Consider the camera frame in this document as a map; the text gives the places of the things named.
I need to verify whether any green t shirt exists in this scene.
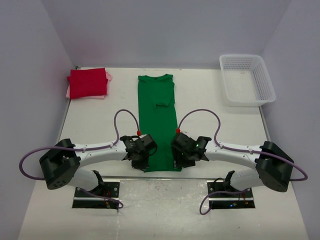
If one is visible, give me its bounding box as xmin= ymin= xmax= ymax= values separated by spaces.
xmin=137 ymin=74 xmax=182 ymax=172

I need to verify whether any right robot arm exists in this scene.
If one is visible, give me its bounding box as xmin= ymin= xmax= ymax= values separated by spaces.
xmin=171 ymin=132 xmax=293 ymax=197

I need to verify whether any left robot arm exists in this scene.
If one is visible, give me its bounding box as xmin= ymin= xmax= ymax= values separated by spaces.
xmin=39 ymin=134 xmax=158 ymax=197

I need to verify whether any pink folded t shirt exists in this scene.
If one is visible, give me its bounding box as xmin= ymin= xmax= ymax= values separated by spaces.
xmin=65 ymin=70 xmax=114 ymax=101

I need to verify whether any red folded t shirt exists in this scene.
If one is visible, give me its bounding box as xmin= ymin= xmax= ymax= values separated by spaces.
xmin=66 ymin=68 xmax=109 ymax=100

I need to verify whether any white plastic basket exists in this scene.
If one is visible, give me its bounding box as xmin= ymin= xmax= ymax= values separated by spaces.
xmin=219 ymin=54 xmax=276 ymax=107

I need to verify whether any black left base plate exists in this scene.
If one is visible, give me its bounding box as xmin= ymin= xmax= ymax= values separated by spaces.
xmin=72 ymin=180 xmax=121 ymax=210

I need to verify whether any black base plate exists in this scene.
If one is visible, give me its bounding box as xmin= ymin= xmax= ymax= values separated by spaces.
xmin=207 ymin=179 xmax=256 ymax=210
xmin=72 ymin=180 xmax=121 ymax=210

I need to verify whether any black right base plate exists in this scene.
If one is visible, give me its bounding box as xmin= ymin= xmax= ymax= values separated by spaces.
xmin=207 ymin=179 xmax=256 ymax=210

